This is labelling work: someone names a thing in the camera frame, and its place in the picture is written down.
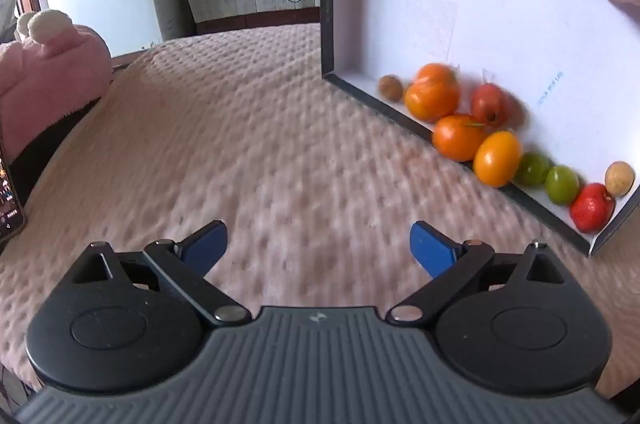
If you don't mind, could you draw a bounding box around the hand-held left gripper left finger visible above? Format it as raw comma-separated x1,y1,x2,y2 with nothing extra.
70,220,252,329

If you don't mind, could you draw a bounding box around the yellow orange citrus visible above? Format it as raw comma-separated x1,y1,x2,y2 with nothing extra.
473,131,523,188

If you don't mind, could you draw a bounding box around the grey box with white inside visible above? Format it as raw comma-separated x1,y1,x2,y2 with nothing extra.
319,0,640,259

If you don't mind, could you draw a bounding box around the brown longan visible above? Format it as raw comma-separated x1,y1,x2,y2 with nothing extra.
378,74,404,102
604,161,636,198

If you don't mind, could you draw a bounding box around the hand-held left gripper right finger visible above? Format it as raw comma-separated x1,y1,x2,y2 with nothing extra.
387,221,568,326

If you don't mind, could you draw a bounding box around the small tangerine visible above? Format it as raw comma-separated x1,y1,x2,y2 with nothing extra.
415,62,458,87

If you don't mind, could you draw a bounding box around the smartphone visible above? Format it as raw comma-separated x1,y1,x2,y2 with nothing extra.
0,124,26,245

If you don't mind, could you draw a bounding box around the dark wooden television cabinet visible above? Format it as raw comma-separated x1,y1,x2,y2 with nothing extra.
192,6,321,37

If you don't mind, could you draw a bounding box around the pink quilted bedspread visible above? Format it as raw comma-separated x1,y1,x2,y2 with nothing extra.
0,22,640,405

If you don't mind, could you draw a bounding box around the red strawberry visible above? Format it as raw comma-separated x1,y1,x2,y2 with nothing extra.
569,183,615,234

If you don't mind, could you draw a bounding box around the large orange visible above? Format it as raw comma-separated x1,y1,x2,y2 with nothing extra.
404,80,461,123

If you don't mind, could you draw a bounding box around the tangerine with stem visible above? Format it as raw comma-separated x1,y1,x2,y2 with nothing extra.
432,114,488,163

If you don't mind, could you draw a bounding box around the pink plush toy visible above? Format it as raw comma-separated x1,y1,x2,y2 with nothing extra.
0,10,113,159

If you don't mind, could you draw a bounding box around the red apple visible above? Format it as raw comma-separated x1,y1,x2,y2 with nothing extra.
470,84,521,129

